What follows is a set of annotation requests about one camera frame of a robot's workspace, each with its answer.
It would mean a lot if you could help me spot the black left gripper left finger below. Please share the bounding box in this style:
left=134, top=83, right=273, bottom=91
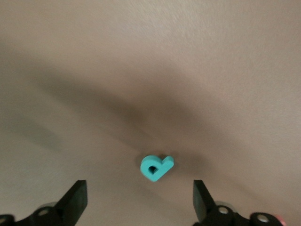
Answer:
left=0, top=179, right=88, bottom=226

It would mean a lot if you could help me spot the teal foam letter p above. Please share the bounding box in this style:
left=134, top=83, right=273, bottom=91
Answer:
left=140, top=154, right=175, bottom=182

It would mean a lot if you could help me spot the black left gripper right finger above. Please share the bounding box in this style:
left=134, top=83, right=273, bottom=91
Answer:
left=192, top=179, right=286, bottom=226

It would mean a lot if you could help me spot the brown table cover sheet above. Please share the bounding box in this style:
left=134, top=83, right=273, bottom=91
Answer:
left=0, top=0, right=301, bottom=226

